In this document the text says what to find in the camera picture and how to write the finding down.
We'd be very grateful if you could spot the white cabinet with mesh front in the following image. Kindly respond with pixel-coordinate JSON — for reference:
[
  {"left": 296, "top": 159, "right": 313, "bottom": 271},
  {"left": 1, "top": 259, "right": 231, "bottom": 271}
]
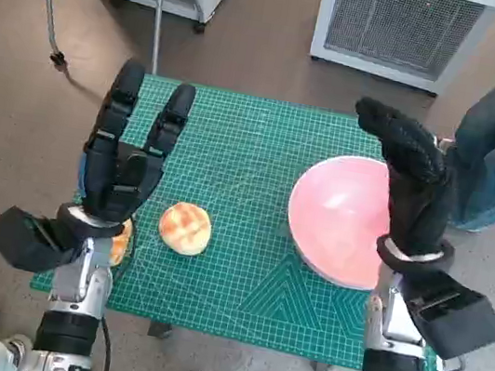
[{"left": 305, "top": 0, "right": 495, "bottom": 109}]

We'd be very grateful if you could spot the thin metal pole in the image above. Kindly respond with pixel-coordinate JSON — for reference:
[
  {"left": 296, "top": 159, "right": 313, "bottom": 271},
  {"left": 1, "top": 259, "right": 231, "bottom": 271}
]
[{"left": 140, "top": 0, "right": 169, "bottom": 76}]

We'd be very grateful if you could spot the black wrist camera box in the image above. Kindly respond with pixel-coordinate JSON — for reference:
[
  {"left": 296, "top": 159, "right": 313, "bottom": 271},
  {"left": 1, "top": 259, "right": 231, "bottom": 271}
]
[
  {"left": 399, "top": 267, "right": 495, "bottom": 367},
  {"left": 0, "top": 202, "right": 88, "bottom": 280}
]

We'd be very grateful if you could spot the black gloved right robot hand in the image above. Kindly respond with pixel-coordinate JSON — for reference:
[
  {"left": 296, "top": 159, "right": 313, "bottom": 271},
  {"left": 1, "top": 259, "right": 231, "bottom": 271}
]
[{"left": 333, "top": 95, "right": 472, "bottom": 265}]

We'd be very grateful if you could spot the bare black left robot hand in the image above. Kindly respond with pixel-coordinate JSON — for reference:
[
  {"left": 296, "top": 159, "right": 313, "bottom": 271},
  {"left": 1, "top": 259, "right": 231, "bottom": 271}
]
[{"left": 70, "top": 53, "right": 201, "bottom": 234}]

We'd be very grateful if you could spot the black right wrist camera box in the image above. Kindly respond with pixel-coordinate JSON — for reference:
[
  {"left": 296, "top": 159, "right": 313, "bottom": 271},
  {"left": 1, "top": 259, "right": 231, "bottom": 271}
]
[{"left": 399, "top": 267, "right": 495, "bottom": 367}]

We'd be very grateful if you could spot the pink bowl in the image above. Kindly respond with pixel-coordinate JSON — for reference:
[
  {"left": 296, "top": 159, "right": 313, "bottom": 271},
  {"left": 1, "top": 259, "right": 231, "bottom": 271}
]
[{"left": 276, "top": 146, "right": 406, "bottom": 294}]

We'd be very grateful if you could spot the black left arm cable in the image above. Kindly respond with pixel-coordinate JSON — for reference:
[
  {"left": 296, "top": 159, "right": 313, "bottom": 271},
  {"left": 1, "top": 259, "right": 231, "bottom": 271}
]
[{"left": 93, "top": 312, "right": 120, "bottom": 371}]

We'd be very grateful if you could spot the long toy bread loaf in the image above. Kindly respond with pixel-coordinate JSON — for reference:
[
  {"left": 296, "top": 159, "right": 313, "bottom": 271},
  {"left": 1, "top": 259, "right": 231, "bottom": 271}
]
[{"left": 107, "top": 216, "right": 138, "bottom": 271}]

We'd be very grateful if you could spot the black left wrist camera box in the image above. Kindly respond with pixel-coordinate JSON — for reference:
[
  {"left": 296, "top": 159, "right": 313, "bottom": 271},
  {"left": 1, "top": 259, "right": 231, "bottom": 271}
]
[{"left": 0, "top": 202, "right": 88, "bottom": 280}]

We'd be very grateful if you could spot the round toy bread bun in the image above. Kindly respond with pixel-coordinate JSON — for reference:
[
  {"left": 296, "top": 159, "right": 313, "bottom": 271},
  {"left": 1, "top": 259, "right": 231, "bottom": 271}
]
[{"left": 154, "top": 198, "right": 217, "bottom": 260}]

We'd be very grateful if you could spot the green cutting mat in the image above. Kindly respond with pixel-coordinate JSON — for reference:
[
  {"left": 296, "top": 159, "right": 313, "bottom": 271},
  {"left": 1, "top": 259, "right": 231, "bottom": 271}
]
[{"left": 22, "top": 60, "right": 480, "bottom": 371}]

